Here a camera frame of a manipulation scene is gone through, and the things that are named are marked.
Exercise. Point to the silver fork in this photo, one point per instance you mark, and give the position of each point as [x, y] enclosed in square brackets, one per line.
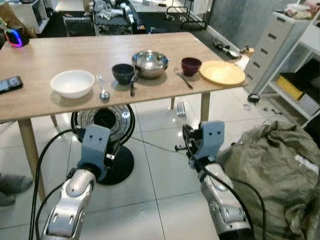
[181, 109]

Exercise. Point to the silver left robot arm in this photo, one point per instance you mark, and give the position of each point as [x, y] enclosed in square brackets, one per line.
[70, 210]

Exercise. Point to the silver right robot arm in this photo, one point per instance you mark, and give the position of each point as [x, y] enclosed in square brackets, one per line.
[225, 210]

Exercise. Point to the black floor fan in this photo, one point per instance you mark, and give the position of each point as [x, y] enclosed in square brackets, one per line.
[122, 122]

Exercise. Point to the yellow plate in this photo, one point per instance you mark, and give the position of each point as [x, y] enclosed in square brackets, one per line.
[222, 73]

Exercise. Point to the maroon bowl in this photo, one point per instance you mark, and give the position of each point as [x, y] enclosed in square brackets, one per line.
[191, 66]

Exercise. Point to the black spoon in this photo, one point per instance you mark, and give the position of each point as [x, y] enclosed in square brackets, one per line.
[132, 90]

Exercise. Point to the green woven sack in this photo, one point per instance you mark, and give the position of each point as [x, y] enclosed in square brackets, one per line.
[275, 170]

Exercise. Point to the stainless steel bowl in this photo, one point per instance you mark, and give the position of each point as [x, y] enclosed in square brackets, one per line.
[150, 64]

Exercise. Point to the dark blue bowl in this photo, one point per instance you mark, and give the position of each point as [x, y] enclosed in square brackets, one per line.
[122, 72]

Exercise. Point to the floor power strip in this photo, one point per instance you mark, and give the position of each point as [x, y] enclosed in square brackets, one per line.
[227, 49]

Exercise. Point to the silver spoon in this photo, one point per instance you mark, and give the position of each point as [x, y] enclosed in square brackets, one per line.
[103, 94]

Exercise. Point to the yellow box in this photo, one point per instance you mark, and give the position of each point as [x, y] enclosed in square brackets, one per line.
[290, 87]

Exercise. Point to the grey drawer cabinet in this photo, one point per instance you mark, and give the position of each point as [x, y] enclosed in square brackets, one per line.
[270, 45]

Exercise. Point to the light wood dining table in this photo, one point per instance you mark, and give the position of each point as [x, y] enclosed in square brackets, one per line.
[100, 50]

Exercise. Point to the white bowl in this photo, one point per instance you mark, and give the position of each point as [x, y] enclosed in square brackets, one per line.
[72, 82]

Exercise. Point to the white shelf unit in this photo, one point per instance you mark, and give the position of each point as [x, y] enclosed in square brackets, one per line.
[310, 37]

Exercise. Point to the person's grey slippered foot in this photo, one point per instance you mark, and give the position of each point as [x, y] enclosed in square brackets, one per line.
[12, 185]

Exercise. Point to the black phone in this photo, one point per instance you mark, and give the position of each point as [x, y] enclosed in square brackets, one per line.
[10, 84]

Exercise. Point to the black speaker with coloured light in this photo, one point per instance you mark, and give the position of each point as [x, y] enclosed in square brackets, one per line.
[16, 37]

